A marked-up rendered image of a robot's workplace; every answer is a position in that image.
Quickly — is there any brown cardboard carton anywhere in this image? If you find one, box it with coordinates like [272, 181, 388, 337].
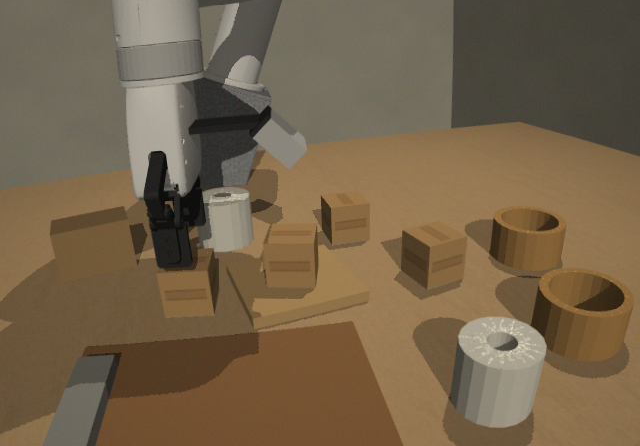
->
[50, 206, 137, 283]

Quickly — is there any brown cardboard box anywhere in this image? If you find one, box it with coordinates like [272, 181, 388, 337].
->
[156, 248, 219, 317]
[263, 223, 319, 288]
[401, 221, 468, 290]
[321, 191, 370, 245]

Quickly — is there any tan hollow cylinder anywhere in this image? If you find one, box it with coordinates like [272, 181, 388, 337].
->
[490, 206, 567, 271]

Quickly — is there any grey cylinder with central hole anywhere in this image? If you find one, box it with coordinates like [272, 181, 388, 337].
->
[197, 187, 254, 252]
[451, 317, 547, 428]

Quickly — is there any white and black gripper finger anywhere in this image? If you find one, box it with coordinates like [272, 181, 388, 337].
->
[183, 175, 206, 227]
[144, 151, 193, 268]

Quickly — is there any brown wooden ring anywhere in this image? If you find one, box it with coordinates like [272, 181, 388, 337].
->
[531, 268, 634, 361]

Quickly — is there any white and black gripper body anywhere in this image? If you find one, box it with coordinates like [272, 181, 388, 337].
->
[120, 71, 204, 200]

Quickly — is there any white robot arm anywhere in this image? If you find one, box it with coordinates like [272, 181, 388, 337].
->
[111, 0, 307, 169]

